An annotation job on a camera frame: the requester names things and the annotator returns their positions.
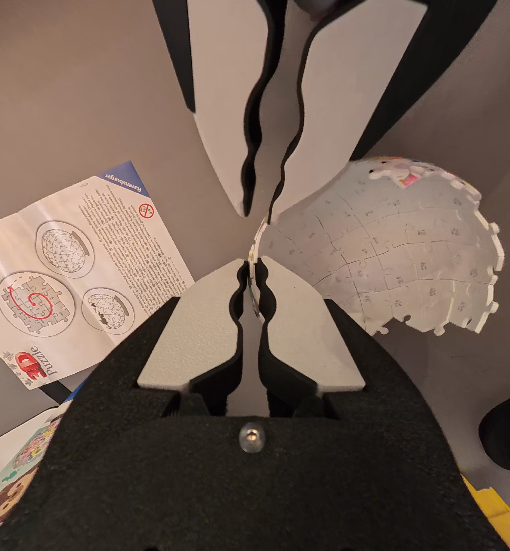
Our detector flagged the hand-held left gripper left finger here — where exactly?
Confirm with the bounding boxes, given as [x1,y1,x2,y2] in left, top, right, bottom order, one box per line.
[137,258,249,416]

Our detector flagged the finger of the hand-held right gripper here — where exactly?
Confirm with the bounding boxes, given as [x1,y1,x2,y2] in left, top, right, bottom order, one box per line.
[187,0,288,217]
[267,0,428,226]

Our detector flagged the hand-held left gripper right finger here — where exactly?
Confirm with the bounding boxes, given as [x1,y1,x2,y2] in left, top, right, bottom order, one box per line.
[255,256,366,416]

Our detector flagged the partly built puzzle ball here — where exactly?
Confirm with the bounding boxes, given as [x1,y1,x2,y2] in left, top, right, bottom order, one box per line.
[247,157,505,336]

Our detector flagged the colourful puzzle box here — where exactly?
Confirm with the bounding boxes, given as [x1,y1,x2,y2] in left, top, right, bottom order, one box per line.
[0,379,83,534]

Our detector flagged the white instruction leaflet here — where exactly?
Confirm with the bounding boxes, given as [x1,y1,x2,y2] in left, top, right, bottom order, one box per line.
[0,160,195,390]

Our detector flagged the yellow plastic bin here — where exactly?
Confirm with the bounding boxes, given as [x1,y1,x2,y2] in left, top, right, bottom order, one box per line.
[462,476,510,551]

